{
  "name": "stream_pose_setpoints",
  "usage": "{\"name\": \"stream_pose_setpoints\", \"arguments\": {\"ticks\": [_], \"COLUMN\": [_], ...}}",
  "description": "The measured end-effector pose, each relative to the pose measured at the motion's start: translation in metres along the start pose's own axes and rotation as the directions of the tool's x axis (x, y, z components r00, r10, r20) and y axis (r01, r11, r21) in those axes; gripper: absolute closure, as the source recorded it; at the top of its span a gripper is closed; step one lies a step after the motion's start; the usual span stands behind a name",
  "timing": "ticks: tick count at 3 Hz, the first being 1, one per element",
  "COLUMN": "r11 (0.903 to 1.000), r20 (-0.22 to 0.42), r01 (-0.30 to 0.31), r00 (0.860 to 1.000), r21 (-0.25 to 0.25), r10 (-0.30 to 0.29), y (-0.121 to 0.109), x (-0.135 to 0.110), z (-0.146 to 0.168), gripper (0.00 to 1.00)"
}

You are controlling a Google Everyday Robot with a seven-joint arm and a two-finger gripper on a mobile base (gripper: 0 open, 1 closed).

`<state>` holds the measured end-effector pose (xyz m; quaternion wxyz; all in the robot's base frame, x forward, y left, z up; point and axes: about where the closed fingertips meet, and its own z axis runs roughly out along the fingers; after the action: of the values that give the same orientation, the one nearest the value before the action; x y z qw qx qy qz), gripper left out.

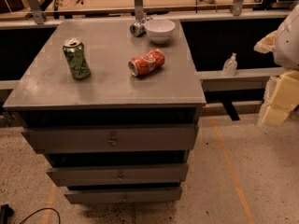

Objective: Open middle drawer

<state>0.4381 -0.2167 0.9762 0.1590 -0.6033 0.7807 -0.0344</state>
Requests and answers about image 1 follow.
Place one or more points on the grey drawer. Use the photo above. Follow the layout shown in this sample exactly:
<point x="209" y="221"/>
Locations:
<point x="110" y="139"/>
<point x="118" y="175"/>
<point x="163" y="194"/>

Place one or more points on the grey drawer cabinet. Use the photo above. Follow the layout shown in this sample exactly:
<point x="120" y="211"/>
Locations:
<point x="113" y="118"/>

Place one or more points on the white bowl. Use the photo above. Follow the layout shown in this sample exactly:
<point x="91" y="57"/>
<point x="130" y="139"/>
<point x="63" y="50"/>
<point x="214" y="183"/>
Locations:
<point x="159" y="31"/>

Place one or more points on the grey top drawer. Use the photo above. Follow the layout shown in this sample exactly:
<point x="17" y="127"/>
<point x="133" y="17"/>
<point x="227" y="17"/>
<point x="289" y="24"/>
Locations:
<point x="110" y="139"/>

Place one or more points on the grey metal railing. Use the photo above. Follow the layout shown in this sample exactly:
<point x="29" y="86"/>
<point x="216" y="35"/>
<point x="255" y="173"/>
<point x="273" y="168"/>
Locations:
<point x="243" y="78"/>

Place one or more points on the black floor plug box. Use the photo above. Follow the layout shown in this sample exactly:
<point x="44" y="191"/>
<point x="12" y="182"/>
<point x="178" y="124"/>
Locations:
<point x="5" y="213"/>

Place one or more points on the green soda can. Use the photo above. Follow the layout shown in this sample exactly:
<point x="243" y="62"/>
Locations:
<point x="73" y="50"/>

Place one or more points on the grey bottom drawer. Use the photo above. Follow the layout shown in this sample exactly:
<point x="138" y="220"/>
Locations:
<point x="163" y="194"/>

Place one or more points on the crushed red soda can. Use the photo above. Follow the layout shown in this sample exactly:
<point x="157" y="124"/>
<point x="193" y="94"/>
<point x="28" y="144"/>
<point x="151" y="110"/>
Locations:
<point x="142" y="65"/>

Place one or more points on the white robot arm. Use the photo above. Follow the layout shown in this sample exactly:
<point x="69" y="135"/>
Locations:
<point x="286" y="48"/>

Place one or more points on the clear sanitizer bottle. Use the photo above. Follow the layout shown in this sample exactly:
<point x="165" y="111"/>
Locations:
<point x="230" y="66"/>

